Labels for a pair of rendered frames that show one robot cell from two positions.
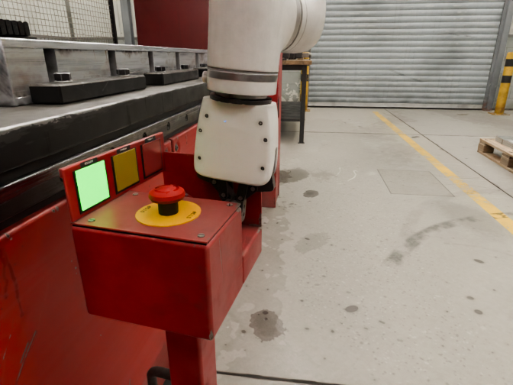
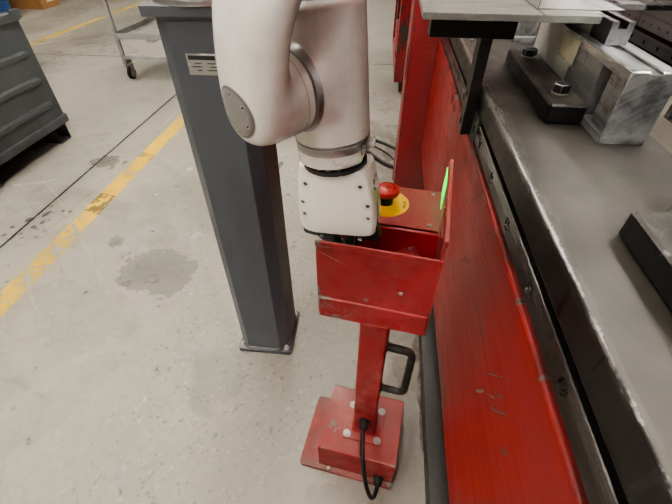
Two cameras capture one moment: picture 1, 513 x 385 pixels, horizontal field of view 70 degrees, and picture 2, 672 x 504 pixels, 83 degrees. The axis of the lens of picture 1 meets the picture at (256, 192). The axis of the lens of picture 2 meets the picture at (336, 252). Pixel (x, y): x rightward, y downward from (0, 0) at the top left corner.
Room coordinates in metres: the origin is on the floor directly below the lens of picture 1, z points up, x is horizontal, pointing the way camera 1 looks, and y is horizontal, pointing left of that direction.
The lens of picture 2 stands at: (0.86, 0.01, 1.12)
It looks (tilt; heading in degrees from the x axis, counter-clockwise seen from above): 42 degrees down; 178
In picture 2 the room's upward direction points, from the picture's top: straight up
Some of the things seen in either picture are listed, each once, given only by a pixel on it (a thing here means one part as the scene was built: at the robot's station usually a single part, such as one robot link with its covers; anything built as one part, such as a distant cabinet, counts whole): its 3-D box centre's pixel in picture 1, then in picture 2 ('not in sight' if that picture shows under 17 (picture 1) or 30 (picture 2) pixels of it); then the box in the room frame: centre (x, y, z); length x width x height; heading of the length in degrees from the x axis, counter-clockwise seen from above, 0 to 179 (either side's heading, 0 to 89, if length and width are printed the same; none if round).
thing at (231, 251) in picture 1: (182, 219); (385, 237); (0.42, 0.10, 0.75); 0.20 x 0.16 x 0.18; 164
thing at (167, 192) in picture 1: (167, 202); (386, 196); (0.38, 0.10, 0.79); 0.04 x 0.04 x 0.04
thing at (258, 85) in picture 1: (240, 82); (335, 145); (0.45, 0.02, 0.92); 0.09 x 0.08 x 0.03; 74
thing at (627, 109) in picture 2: not in sight; (584, 65); (0.19, 0.45, 0.92); 0.39 x 0.06 x 0.10; 171
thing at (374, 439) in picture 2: not in sight; (364, 422); (0.42, 0.10, 0.13); 0.10 x 0.10 x 0.01; 74
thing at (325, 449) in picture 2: not in sight; (352, 430); (0.42, 0.07, 0.06); 0.25 x 0.20 x 0.12; 74
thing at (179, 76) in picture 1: (174, 76); not in sight; (1.12, 0.24, 0.89); 0.30 x 0.05 x 0.03; 171
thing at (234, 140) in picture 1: (238, 134); (338, 191); (0.46, 0.02, 0.85); 0.10 x 0.07 x 0.11; 74
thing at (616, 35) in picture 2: not in sight; (593, 19); (0.16, 0.45, 0.98); 0.20 x 0.03 x 0.03; 171
